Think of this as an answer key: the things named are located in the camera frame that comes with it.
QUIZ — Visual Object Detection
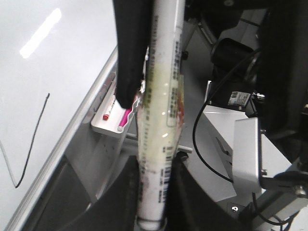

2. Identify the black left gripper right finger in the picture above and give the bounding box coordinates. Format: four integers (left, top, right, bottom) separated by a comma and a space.
166, 154, 243, 231

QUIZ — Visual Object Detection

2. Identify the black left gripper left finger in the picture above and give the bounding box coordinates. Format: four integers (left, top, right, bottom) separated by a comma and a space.
36, 156, 139, 231

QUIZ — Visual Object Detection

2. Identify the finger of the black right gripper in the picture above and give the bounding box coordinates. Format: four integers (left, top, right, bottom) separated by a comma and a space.
113, 0, 154, 108

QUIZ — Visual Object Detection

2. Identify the white black-tip marker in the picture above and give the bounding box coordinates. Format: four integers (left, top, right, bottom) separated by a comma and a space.
137, 0, 185, 231

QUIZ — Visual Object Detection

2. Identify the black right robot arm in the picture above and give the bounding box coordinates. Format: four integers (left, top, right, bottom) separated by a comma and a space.
113, 0, 308, 231

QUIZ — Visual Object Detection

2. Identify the white whiteboard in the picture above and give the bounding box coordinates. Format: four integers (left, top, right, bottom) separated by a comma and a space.
0, 0, 116, 231

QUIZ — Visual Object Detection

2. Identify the pink marker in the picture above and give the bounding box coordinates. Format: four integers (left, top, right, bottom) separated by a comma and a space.
117, 108, 132, 131

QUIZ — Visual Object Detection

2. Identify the red-capped white marker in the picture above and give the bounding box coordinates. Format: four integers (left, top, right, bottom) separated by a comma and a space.
102, 95, 116, 121

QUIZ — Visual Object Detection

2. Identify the white marker tray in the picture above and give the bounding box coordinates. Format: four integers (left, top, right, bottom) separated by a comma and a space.
91, 72, 139, 138

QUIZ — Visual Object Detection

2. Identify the grey metal bracket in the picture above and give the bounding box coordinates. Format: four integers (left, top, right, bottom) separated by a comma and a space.
203, 105, 291, 198

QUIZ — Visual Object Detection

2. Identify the black cable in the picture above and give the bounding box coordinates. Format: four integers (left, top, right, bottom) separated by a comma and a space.
193, 48, 262, 182

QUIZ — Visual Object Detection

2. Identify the black camera module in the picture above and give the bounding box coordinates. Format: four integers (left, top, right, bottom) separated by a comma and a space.
208, 38, 260, 112

